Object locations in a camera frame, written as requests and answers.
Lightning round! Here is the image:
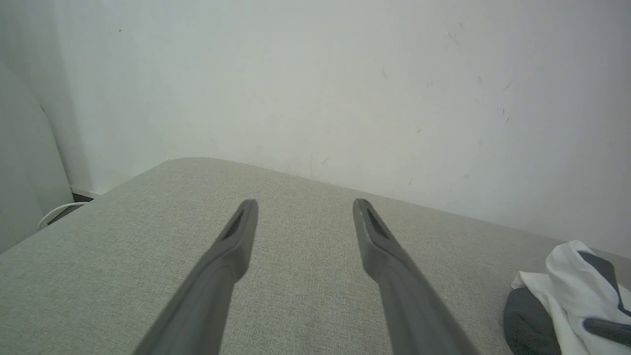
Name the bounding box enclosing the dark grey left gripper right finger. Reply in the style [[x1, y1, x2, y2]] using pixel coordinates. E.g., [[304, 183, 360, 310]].
[[352, 198, 481, 355]]

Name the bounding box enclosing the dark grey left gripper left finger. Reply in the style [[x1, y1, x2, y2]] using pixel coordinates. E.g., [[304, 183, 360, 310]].
[[133, 199, 259, 355]]

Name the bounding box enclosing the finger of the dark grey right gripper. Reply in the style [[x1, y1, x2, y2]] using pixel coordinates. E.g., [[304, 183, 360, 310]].
[[583, 318, 631, 347]]

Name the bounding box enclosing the white shirt with black sleeves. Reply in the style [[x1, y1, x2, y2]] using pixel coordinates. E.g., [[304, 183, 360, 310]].
[[503, 240, 631, 355]]

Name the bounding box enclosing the white power cable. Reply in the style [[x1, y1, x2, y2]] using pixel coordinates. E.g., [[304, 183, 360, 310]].
[[37, 201, 90, 231]]

